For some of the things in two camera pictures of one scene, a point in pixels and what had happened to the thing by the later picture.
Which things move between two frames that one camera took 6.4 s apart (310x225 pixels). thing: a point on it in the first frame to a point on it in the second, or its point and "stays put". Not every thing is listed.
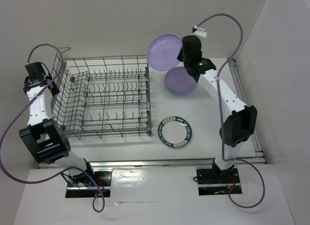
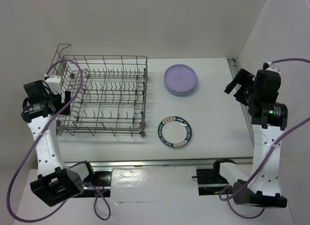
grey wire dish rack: [103, 97] stays put
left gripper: [54, 90] to [57, 96]
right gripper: [179, 56] to [243, 77]
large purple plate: [163, 51] to [180, 79]
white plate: [175, 131] stays put
